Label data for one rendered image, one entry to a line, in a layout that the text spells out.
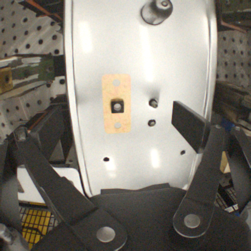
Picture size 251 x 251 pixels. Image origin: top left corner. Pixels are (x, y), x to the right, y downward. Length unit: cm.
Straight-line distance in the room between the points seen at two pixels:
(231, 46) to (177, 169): 54
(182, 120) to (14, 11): 62
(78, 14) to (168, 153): 25
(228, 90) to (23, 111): 60
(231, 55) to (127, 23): 54
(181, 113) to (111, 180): 17
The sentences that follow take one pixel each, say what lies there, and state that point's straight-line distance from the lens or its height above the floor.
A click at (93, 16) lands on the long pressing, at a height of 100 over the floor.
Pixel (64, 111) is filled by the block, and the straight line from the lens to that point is 35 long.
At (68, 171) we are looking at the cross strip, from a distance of 29.
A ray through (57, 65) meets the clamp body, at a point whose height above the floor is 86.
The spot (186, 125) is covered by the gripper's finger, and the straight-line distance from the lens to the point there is 16.
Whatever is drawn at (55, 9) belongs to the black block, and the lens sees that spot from 34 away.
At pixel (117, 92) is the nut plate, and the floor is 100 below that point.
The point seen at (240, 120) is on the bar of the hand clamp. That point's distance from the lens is 26.
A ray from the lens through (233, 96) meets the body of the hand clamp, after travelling 27.
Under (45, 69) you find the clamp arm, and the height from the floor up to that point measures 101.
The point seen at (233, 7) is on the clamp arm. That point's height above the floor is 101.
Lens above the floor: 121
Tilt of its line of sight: 66 degrees down
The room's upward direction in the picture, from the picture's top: 165 degrees clockwise
